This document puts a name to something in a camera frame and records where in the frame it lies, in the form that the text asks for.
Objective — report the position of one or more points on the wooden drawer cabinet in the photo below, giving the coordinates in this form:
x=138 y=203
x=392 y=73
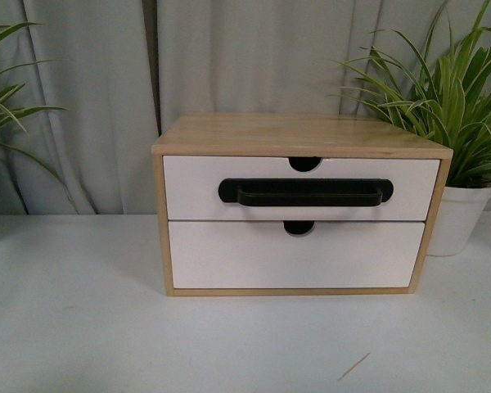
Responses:
x=199 y=151

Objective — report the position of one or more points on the green spider plant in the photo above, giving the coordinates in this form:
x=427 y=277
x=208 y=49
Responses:
x=10 y=115
x=446 y=100

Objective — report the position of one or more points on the black drawer handle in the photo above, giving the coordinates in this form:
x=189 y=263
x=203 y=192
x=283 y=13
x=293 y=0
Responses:
x=306 y=192

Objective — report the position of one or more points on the thin wooden stick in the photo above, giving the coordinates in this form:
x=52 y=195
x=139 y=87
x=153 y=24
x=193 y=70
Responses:
x=353 y=367

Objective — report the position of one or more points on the grey curtain backdrop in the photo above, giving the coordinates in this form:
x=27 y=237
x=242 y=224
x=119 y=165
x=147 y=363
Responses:
x=124 y=71

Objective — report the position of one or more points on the white bottom drawer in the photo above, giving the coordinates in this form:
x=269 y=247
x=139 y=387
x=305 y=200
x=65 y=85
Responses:
x=254 y=255

